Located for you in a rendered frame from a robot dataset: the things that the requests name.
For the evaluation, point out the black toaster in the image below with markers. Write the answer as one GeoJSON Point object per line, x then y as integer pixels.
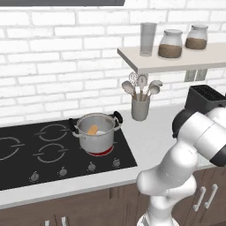
{"type": "Point", "coordinates": [204, 98]}

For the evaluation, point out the white ladle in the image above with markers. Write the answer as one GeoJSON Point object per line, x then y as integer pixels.
{"type": "Point", "coordinates": [154, 87]}

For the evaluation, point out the grey hob knob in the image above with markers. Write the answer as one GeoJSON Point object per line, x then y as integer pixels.
{"type": "Point", "coordinates": [116, 162]}
{"type": "Point", "coordinates": [91, 167]}
{"type": "Point", "coordinates": [34, 177]}
{"type": "Point", "coordinates": [62, 171]}

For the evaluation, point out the large glass jar brown contents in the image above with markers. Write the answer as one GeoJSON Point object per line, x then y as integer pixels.
{"type": "Point", "coordinates": [170, 44]}

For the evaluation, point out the grey utensil holder cup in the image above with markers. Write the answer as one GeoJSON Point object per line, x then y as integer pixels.
{"type": "Point", "coordinates": [140, 109]}

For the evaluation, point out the tall grey glass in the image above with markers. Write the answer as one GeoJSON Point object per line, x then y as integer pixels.
{"type": "Point", "coordinates": [147, 39]}

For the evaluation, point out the orange squash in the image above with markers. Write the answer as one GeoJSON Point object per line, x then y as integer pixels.
{"type": "Point", "coordinates": [92, 129]}

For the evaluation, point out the grey extractor hood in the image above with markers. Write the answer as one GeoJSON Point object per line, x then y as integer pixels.
{"type": "Point", "coordinates": [61, 2]}

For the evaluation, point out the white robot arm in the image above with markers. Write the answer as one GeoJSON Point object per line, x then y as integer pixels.
{"type": "Point", "coordinates": [188, 153]}

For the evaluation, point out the white slotted spatula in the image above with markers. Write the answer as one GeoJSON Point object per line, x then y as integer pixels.
{"type": "Point", "coordinates": [141, 82]}

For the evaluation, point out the white wall shelf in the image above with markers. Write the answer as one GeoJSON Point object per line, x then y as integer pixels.
{"type": "Point", "coordinates": [176, 58]}

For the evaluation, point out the black hob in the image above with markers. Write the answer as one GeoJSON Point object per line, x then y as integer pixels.
{"type": "Point", "coordinates": [58, 153]}

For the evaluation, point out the small glass jar brown contents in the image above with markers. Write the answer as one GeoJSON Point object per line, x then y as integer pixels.
{"type": "Point", "coordinates": [196, 37]}

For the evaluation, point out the brown cupboard door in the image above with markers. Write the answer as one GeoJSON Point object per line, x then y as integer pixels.
{"type": "Point", "coordinates": [188, 206]}
{"type": "Point", "coordinates": [213, 197]}
{"type": "Point", "coordinates": [67, 209]}

